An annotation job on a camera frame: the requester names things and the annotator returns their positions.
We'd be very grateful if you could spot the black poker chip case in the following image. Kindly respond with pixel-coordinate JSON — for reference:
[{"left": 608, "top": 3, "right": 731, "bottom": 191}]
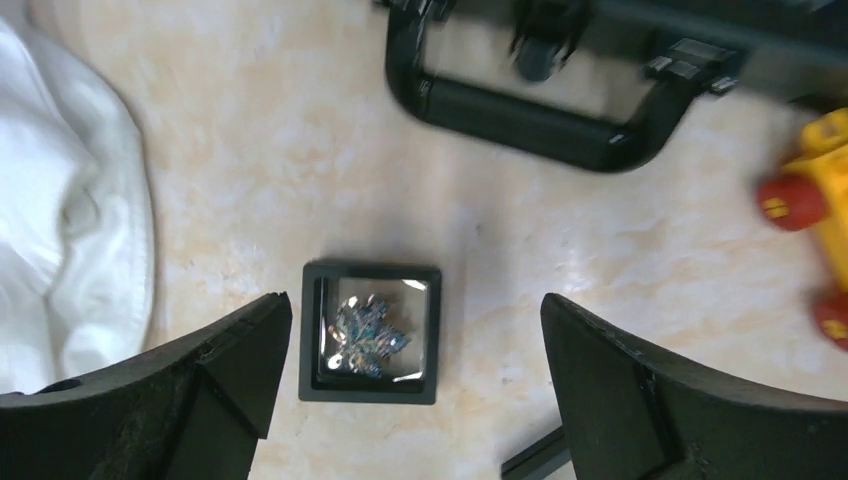
[{"left": 378, "top": 1, "right": 847, "bottom": 173}]

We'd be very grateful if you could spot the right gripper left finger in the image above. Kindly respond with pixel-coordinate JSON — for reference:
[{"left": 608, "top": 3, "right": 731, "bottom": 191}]
[{"left": 1, "top": 293, "right": 292, "bottom": 479}]

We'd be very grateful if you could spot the white garment with blue print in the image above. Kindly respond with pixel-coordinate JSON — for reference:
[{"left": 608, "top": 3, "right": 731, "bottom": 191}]
[{"left": 1, "top": 12, "right": 155, "bottom": 394}]

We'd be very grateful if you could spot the blue leaf brooch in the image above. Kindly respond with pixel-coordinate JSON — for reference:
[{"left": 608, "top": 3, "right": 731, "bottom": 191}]
[{"left": 327, "top": 295, "right": 410, "bottom": 380}]

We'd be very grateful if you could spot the orange yellow toy car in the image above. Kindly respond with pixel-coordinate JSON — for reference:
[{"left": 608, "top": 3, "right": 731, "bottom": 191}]
[{"left": 756, "top": 108, "right": 847, "bottom": 351}]

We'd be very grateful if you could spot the black square frame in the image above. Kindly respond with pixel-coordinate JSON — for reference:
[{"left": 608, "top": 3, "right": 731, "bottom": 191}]
[
  {"left": 299, "top": 259, "right": 442, "bottom": 405},
  {"left": 500, "top": 427, "right": 572, "bottom": 480}
]

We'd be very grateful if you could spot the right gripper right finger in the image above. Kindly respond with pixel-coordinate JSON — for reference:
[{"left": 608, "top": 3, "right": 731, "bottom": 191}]
[{"left": 540, "top": 293, "right": 847, "bottom": 479}]

